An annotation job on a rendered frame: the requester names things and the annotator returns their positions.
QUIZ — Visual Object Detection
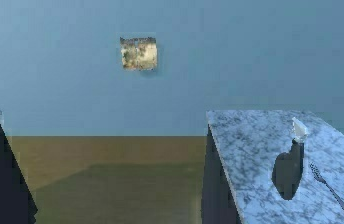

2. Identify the framed landscape picture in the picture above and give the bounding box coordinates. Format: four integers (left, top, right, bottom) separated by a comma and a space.
119, 35, 158, 71

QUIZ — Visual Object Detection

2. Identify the grey metal fork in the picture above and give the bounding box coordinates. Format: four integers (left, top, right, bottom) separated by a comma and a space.
309, 162, 344, 221

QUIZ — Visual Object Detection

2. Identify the dark counter with marble top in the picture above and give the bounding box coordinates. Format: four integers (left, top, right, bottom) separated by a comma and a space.
201, 109, 344, 224
0, 109, 39, 224

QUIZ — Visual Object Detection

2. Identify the dark spray bottle white nozzle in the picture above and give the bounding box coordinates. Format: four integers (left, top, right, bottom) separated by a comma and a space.
271, 116, 310, 201

